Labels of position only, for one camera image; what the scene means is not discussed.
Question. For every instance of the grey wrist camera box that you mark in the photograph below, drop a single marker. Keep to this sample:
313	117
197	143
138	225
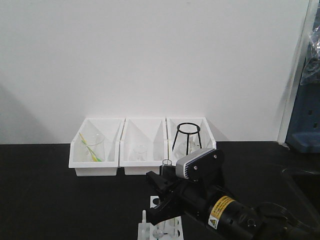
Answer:
200	164

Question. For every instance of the white storage bin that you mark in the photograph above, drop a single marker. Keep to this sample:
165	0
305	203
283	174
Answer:
149	131
208	140
79	158

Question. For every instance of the yellow green stirring stick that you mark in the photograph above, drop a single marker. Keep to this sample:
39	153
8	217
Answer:
94	157

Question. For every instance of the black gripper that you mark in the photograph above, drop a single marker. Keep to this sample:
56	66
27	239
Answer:
178	197

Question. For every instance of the black wire tripod stand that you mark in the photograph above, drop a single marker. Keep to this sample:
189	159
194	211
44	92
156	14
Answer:
190	130

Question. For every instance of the short clear test tube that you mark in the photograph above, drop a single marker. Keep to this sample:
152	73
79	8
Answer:
166	167

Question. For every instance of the black lab sink basin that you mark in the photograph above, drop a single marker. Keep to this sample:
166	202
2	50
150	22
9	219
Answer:
306	185

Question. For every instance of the white test tube rack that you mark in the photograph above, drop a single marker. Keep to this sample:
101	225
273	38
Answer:
170	229

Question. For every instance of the tall clear test tube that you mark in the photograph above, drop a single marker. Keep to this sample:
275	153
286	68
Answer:
159	230

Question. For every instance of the left white storage bin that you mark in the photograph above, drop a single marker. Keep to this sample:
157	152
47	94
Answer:
79	158

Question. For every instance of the clear glassware right bin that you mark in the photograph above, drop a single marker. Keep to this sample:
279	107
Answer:
186	148

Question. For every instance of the grey blue pegboard drying rack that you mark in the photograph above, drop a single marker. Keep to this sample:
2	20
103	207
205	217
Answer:
304	129

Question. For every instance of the middle white storage bin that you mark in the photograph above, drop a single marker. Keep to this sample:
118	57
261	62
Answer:
149	131

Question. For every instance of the clear glass beaker left bin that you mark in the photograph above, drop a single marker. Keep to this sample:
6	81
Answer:
96	143

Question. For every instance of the plastic bag of black pegs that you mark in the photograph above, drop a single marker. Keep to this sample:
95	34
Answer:
311	69

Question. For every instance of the right white storage bin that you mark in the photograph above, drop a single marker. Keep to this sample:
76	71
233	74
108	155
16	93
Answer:
208	140

